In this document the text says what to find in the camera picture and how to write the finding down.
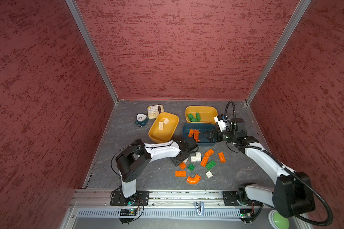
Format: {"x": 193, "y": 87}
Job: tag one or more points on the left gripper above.
{"x": 176, "y": 161}

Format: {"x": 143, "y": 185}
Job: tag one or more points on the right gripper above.
{"x": 212, "y": 136}

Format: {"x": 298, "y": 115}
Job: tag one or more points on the small orange lego brick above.
{"x": 182, "y": 165}

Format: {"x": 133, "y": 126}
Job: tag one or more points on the orange long lego chassis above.
{"x": 196, "y": 136}

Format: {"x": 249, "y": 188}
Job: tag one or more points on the orange 2x3 lego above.
{"x": 221, "y": 157}
{"x": 204, "y": 161}
{"x": 209, "y": 153}
{"x": 191, "y": 133}

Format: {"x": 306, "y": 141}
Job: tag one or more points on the green 2x4 lego plate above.
{"x": 198, "y": 117}

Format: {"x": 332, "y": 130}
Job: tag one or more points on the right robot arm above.
{"x": 290, "y": 197}

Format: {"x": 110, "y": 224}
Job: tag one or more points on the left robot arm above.
{"x": 133, "y": 159}

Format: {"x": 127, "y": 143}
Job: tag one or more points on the dark teal tub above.
{"x": 202, "y": 128}

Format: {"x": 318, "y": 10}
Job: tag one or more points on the orange flat 2x4 lego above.
{"x": 180, "y": 173}

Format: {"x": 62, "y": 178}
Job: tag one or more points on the yellow tub right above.
{"x": 207, "y": 114}

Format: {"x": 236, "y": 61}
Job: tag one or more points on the yellow tub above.
{"x": 207, "y": 114}
{"x": 165, "y": 135}

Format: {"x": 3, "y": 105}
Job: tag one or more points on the orange curved lego piece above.
{"x": 193, "y": 180}

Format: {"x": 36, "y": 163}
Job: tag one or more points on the green 2x3 lego plate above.
{"x": 210, "y": 165}

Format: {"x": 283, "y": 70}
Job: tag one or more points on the white square lego lower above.
{"x": 209, "y": 174}

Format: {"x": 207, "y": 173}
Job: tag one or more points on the yellow tub left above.
{"x": 165, "y": 135}

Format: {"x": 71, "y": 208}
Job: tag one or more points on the cream calculator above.
{"x": 154, "y": 111}

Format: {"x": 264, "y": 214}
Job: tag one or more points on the metal clip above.
{"x": 199, "y": 206}

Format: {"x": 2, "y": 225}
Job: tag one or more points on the small teal alarm clock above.
{"x": 141, "y": 120}

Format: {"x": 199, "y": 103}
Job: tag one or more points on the left circuit board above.
{"x": 128, "y": 212}

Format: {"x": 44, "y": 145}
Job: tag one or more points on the circuit board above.
{"x": 246, "y": 213}
{"x": 128, "y": 212}

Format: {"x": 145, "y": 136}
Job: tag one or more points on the right circuit board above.
{"x": 246, "y": 213}

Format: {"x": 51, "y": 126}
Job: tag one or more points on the green push button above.
{"x": 277, "y": 221}

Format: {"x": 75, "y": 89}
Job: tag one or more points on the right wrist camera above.
{"x": 221, "y": 121}

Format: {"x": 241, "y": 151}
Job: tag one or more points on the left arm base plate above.
{"x": 140, "y": 198}

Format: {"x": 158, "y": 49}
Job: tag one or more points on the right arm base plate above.
{"x": 230, "y": 200}

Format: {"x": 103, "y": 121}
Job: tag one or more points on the aluminium front rail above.
{"x": 158, "y": 198}

